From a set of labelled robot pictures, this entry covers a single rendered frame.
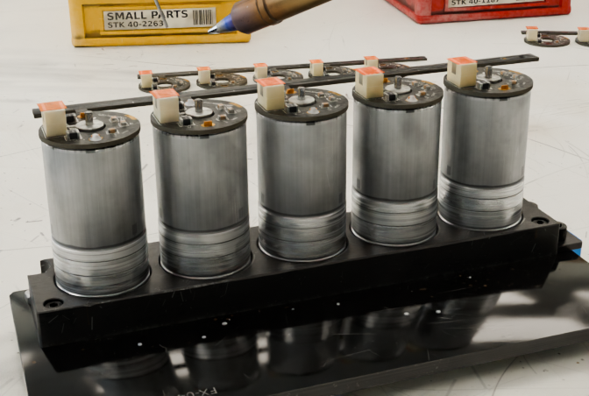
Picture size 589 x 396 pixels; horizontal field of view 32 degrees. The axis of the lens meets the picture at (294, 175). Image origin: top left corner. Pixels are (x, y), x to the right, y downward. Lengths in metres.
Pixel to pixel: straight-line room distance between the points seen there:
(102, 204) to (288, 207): 0.05
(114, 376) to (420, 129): 0.10
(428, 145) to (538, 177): 0.12
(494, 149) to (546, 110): 0.18
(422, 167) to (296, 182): 0.04
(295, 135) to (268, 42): 0.32
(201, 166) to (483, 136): 0.08
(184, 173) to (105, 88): 0.25
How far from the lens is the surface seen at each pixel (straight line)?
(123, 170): 0.25
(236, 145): 0.26
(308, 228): 0.27
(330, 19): 0.63
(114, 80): 0.52
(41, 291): 0.27
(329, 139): 0.27
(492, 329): 0.27
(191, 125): 0.26
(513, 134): 0.29
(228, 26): 0.24
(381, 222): 0.28
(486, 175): 0.29
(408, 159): 0.28
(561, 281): 0.30
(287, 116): 0.26
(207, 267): 0.27
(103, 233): 0.26
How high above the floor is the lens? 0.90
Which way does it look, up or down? 22 degrees down
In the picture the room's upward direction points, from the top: 1 degrees counter-clockwise
